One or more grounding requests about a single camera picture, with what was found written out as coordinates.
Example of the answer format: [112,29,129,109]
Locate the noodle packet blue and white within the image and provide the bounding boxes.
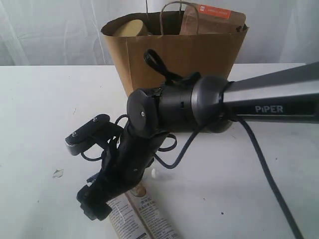
[108,183,180,239]

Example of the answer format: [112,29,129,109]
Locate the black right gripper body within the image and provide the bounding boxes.
[95,123,168,199]

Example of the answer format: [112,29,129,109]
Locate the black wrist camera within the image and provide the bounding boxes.
[65,114,122,156]

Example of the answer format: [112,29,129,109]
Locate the white crumpled paper bit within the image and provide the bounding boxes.
[151,168,158,179]

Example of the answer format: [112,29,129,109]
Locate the white background curtain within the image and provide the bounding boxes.
[0,0,319,66]

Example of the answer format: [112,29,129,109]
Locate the brown paper shopping bag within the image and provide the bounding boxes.
[101,8,248,95]

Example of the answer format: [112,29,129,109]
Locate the black cable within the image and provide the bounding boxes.
[82,48,305,239]

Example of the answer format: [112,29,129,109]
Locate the brown kraft coffee pouch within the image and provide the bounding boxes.
[180,4,247,35]

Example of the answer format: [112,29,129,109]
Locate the torn clear plastic scrap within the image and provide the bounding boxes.
[52,169,64,178]

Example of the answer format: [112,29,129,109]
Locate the clear jar with gold lid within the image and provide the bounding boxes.
[113,19,149,37]

